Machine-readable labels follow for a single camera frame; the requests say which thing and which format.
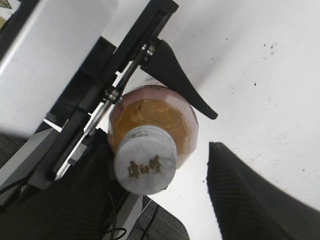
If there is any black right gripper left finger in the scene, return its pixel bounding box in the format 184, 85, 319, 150
0, 150, 113, 240

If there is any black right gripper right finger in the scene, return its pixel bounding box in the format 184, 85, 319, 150
206, 142, 320, 240

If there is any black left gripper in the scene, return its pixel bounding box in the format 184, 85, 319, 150
27, 0, 179, 190

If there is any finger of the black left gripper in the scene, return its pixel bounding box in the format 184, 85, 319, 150
140, 40, 218, 120

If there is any white bottle cap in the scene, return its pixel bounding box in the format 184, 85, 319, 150
114, 125, 178, 196

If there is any peach oolong tea bottle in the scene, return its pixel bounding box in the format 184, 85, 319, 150
108, 77, 199, 168

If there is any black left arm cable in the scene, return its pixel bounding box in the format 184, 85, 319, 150
99, 189, 161, 240

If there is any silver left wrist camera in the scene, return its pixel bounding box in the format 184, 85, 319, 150
0, 0, 126, 137

